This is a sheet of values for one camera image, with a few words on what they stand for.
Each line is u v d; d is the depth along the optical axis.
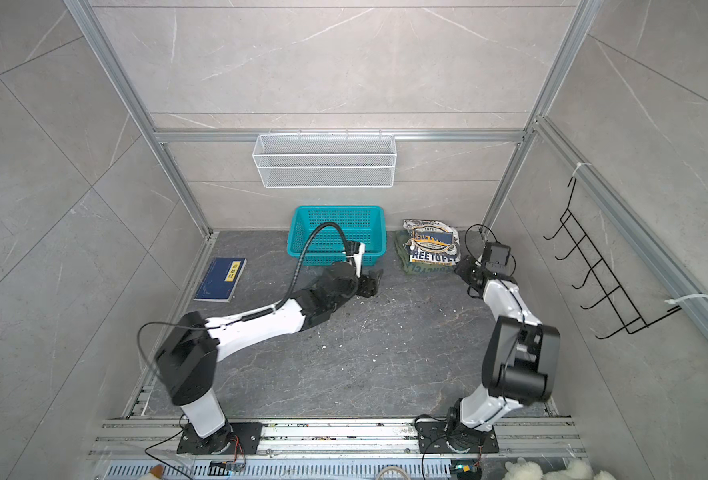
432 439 0.73
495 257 0.71
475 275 0.68
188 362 0.45
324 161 1.01
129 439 0.75
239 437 0.73
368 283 0.72
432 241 1.06
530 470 0.62
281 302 0.57
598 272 0.68
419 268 1.04
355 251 0.71
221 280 1.04
